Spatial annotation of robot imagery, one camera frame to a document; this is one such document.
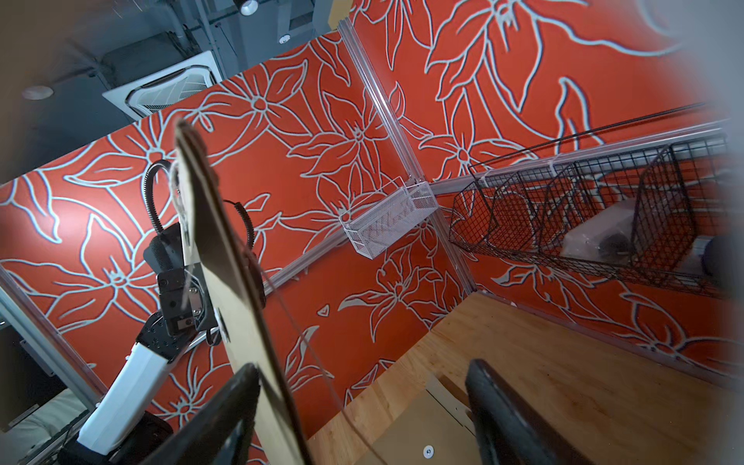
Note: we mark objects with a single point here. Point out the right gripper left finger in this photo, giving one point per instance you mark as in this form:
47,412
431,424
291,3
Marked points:
222,432

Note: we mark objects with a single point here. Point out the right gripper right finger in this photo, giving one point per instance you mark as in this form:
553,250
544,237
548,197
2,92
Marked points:
508,429

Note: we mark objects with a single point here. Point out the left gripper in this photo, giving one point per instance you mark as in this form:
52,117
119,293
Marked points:
185,301

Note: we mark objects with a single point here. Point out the kraft file bag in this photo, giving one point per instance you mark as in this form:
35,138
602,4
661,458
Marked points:
436,428
209,240

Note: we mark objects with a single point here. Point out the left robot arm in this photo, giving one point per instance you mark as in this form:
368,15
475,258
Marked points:
121,430

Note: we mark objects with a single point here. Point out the white mesh basket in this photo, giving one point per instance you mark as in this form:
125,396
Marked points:
386,222

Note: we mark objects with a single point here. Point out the ceiling air vent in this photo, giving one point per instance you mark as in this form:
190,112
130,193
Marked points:
148,95

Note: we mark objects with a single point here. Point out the dark blue round object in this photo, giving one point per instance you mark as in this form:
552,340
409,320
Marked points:
718,260

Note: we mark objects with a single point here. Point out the black wire basket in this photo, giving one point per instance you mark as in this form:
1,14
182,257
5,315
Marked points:
678,182

